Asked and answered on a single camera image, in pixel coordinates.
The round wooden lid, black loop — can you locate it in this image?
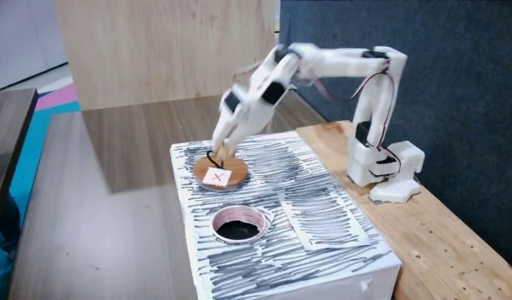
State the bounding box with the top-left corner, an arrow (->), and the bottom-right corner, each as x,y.
192,149 -> 249,193

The white card with red cross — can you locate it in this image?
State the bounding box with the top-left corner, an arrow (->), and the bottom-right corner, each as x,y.
201,167 -> 233,188

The light wooden board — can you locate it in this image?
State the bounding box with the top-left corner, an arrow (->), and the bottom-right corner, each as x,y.
54,0 -> 279,113

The scribbled paper sheet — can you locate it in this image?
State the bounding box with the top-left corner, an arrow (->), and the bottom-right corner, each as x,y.
278,186 -> 372,252

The white box with black scribbles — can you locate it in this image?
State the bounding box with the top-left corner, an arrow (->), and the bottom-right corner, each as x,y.
168,130 -> 404,300

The grey fabric partition panel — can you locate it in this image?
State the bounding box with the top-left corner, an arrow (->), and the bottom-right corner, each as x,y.
279,0 -> 512,275

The dark wooden table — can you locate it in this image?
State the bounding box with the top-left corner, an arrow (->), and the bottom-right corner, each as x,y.
0,87 -> 39,248

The light wooden beam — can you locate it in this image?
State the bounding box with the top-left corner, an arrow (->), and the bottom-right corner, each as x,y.
296,119 -> 512,300

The red black servo cable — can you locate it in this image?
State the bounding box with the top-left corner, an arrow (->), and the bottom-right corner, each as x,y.
348,62 -> 403,178

